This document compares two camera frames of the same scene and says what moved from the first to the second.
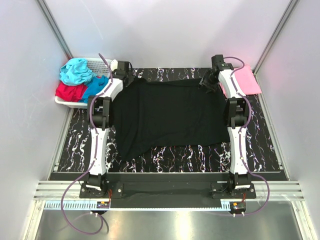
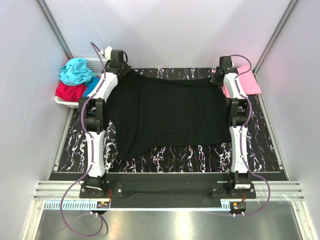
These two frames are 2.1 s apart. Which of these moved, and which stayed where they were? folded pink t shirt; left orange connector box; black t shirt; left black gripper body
Moved: left black gripper body
Stayed: left orange connector box; black t shirt; folded pink t shirt
